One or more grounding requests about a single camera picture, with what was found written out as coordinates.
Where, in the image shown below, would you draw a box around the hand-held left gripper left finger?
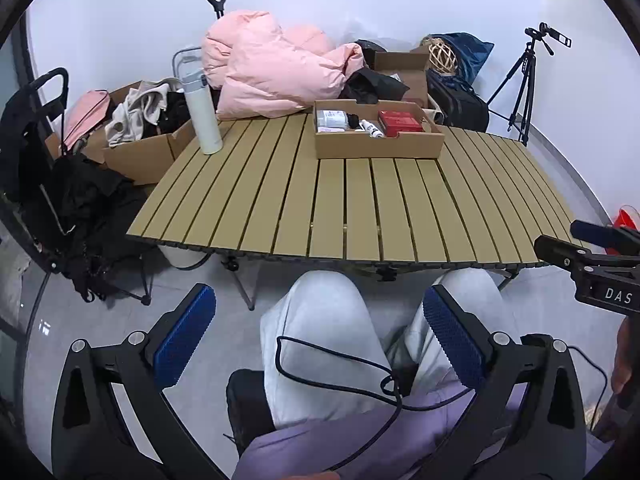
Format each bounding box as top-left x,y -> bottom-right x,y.
50,282 -> 231,480

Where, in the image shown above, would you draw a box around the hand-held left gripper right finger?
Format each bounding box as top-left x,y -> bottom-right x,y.
422,284 -> 588,480

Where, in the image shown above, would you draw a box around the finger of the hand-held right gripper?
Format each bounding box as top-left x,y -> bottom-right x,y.
570,219 -> 640,256
533,234 -> 640,277

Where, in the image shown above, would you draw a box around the shallow cardboard tray box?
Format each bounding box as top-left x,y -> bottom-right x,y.
313,100 -> 446,161

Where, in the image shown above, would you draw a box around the red box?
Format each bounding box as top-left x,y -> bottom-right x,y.
377,110 -> 422,137

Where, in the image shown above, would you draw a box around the person's right hand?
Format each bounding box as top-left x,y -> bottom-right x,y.
611,317 -> 640,396

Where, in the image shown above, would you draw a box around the red bucket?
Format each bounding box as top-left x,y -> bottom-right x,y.
612,205 -> 640,233

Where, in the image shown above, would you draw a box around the person's right leg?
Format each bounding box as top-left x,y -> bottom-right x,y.
402,267 -> 518,396

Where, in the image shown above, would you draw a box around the person's leg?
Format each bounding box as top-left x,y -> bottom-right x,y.
402,267 -> 518,396
260,270 -> 396,431

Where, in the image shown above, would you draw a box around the black stool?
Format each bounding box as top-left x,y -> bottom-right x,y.
226,369 -> 281,456

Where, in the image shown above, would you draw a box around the person's left leg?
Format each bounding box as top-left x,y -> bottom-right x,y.
260,270 -> 396,431

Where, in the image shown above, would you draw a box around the person's purple top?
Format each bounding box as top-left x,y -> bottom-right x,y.
232,375 -> 531,480

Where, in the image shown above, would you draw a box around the slatted folding table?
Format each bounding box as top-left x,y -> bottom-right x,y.
125,112 -> 593,311

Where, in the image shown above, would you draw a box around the black folding cart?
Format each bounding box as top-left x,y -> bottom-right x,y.
0,67 -> 153,306

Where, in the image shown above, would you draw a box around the large cardboard box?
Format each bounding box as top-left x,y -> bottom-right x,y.
45,80 -> 198,186

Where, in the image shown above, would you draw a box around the black backpack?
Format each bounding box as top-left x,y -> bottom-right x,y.
427,70 -> 491,133

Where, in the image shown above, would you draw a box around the white insulated bottle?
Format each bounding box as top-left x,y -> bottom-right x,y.
172,46 -> 223,156

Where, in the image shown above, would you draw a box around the black garment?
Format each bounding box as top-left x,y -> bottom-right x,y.
157,91 -> 193,133

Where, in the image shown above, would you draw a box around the beige clothes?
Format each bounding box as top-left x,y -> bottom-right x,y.
107,77 -> 186,148

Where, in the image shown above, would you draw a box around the blue bag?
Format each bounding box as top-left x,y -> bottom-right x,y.
440,32 -> 496,83

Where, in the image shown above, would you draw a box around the woven rattan ball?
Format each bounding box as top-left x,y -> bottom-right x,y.
422,36 -> 458,77

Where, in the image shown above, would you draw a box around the pink bag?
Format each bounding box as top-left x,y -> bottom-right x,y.
62,89 -> 112,153

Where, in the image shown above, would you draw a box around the clear white wipes pack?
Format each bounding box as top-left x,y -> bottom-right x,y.
320,110 -> 351,130

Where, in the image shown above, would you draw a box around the tall cardboard box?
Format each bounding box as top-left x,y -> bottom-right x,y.
372,45 -> 438,111

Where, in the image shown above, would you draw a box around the black cloth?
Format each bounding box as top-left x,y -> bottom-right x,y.
340,67 -> 411,106

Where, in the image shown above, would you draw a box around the pink down jacket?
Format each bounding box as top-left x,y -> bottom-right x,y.
202,10 -> 365,121

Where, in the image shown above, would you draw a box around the black cable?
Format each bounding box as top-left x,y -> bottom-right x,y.
275,336 -> 476,471

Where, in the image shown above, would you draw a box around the black camera tripod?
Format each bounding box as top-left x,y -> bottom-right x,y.
487,22 -> 573,146

